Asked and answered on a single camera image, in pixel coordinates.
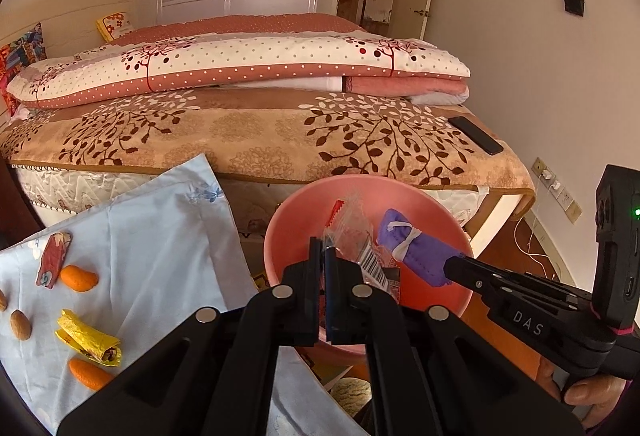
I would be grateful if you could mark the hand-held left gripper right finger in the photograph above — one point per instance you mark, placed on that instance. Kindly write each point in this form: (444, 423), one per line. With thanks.
(332, 306)

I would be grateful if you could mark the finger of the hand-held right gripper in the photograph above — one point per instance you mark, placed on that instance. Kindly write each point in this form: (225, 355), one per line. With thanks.
(500, 283)

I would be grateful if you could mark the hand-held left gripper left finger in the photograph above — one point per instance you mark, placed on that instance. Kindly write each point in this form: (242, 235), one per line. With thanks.
(314, 286)

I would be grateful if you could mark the clear plastic wrapper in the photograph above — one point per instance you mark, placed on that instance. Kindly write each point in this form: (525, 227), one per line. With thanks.
(365, 261)

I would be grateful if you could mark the purple face mask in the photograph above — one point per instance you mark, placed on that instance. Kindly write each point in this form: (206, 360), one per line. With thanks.
(425, 256)

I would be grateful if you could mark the pink plastic basin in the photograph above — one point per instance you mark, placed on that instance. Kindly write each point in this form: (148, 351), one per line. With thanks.
(415, 211)

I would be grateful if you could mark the person's right hand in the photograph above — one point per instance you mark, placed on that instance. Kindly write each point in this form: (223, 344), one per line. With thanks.
(590, 391)

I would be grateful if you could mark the green netted melon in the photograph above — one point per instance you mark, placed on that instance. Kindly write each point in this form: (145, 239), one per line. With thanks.
(350, 393)

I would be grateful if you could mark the white charger plug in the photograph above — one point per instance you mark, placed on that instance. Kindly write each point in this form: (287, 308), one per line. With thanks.
(552, 183)

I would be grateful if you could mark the black phone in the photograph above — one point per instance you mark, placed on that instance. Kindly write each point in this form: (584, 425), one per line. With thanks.
(475, 133)

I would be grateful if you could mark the light blue floral cloth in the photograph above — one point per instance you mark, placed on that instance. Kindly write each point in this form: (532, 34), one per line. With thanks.
(160, 236)

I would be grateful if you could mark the folded dotted tree-print quilt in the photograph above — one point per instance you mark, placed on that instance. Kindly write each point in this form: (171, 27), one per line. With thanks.
(250, 55)

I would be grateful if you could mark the gold foil wrapper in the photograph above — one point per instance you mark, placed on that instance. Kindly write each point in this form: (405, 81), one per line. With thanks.
(80, 333)

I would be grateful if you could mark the red picture packet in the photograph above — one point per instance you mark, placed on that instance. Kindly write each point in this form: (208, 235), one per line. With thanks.
(52, 261)

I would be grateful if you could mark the white quilted mattress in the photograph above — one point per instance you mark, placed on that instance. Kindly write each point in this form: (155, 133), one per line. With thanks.
(60, 191)

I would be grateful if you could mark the brown almond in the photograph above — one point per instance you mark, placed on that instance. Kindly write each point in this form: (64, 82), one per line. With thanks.
(3, 301)
(21, 325)

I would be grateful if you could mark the yellow flowered pillow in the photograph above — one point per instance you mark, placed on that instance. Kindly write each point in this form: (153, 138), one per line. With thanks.
(115, 23)

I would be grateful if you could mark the cream wooden headboard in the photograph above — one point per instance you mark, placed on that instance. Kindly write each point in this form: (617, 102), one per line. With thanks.
(70, 20)

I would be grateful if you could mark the red patterned pillow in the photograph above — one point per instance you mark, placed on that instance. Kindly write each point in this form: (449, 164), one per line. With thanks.
(20, 50)

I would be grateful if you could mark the beige wall socket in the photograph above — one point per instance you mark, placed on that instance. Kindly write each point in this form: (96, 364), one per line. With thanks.
(570, 208)
(539, 165)

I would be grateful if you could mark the black wall bracket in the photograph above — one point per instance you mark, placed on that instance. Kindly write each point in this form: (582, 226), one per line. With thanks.
(573, 3)

